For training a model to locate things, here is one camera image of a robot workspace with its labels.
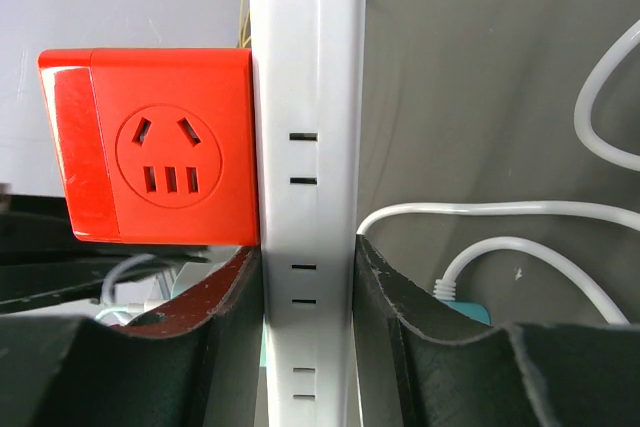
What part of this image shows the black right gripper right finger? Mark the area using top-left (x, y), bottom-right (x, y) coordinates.
top-left (353, 237), bottom-right (639, 426)

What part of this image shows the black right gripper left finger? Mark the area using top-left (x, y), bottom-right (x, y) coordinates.
top-left (1, 247), bottom-right (264, 426)

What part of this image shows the teal power strip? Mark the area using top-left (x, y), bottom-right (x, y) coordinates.
top-left (445, 301), bottom-right (491, 325)

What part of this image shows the red cube socket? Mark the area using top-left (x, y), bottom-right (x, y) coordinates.
top-left (38, 48), bottom-right (260, 246)

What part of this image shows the white power strip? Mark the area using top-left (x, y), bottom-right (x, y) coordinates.
top-left (250, 0), bottom-right (366, 426)

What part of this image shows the green USB charger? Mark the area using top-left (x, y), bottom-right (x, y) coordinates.
top-left (170, 262), bottom-right (214, 299)

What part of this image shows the white teal strip cable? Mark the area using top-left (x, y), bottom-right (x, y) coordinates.
top-left (355, 200), bottom-right (640, 326)

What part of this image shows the white power strip cable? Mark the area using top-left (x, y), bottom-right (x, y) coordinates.
top-left (573, 19), bottom-right (640, 172)

